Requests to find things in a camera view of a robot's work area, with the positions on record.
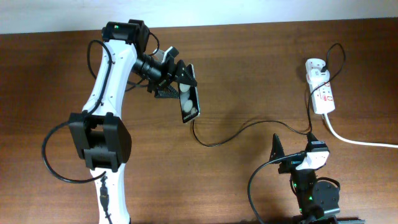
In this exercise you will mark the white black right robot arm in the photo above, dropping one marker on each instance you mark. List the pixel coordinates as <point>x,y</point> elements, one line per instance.
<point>317,196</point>

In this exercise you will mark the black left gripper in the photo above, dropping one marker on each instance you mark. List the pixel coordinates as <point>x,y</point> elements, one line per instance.
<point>171,75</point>

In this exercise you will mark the black smartphone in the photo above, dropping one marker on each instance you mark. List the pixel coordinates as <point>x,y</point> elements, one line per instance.
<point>189,102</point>

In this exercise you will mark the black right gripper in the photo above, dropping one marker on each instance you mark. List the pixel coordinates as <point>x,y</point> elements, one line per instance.
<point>290,163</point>

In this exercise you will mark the white usb charger adapter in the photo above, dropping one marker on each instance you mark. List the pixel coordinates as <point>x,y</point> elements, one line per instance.
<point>315,76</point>

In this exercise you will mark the white power strip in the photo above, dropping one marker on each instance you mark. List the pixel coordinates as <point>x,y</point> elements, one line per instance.
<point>322,97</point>

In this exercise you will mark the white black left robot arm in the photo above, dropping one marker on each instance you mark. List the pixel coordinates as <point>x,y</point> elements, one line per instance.
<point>99,135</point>

